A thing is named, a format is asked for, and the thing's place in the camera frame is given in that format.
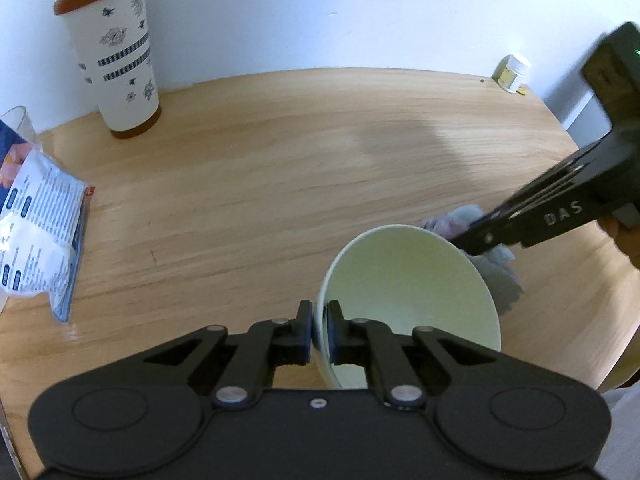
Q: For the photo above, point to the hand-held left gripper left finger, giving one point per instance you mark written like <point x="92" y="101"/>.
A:
<point x="300" y="340"/>

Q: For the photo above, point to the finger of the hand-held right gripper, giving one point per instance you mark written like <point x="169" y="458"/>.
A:
<point x="500" y="225"/>

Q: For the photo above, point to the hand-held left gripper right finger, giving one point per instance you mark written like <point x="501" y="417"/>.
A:
<point x="340" y="340"/>

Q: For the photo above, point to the pink and grey cloth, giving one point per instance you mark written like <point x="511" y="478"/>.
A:
<point x="495" y="270"/>

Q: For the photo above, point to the pale green bowl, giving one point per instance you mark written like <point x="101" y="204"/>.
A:
<point x="410" y="280"/>

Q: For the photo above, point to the person's right hand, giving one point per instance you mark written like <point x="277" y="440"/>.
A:
<point x="622" y="235"/>

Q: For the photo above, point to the white pill bottle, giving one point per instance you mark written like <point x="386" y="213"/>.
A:
<point x="512" y="74"/>

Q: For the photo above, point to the blue and white plastic packet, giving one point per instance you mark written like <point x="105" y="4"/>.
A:
<point x="40" y="230"/>

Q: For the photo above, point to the white floral tumbler, brown lid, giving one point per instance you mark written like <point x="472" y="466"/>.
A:
<point x="117" y="60"/>

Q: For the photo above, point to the clear glass cup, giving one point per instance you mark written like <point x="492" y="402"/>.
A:
<point x="20" y="125"/>

